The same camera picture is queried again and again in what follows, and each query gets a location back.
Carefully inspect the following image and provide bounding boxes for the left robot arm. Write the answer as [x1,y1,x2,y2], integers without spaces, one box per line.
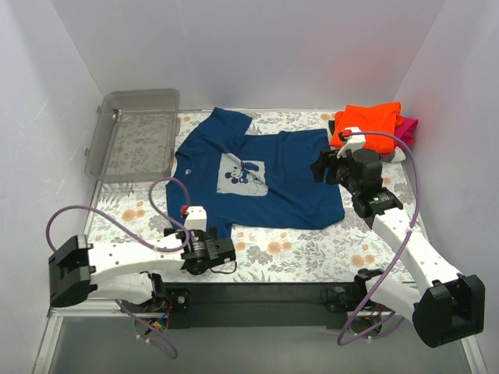
[48,229,236,312]

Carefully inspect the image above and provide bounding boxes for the pink folded t-shirt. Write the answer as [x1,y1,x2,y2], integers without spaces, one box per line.
[394,116,419,147]

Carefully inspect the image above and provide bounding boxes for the blue Mickey print t-shirt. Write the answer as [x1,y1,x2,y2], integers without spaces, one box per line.
[166,108,345,238]

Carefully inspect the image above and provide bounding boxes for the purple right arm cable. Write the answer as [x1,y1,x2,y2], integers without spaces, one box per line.
[337,131,423,347]

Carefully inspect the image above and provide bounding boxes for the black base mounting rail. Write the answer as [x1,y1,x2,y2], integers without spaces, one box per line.
[116,280,391,330]

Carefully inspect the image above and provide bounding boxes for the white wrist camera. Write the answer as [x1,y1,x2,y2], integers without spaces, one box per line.
[337,127,366,158]
[181,206,207,231]

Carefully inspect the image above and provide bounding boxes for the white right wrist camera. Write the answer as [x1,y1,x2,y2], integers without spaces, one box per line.
[337,127,366,158]

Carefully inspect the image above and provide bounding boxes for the orange folded t-shirt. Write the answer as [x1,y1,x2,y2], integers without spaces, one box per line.
[330,102,402,153]

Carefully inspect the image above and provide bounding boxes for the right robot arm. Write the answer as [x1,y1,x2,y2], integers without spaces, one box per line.
[310,149,485,348]

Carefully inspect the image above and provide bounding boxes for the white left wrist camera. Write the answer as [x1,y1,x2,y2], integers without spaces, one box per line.
[181,206,207,231]

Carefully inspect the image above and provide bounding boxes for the clear plastic bin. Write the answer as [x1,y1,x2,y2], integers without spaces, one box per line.
[84,89,179,183]

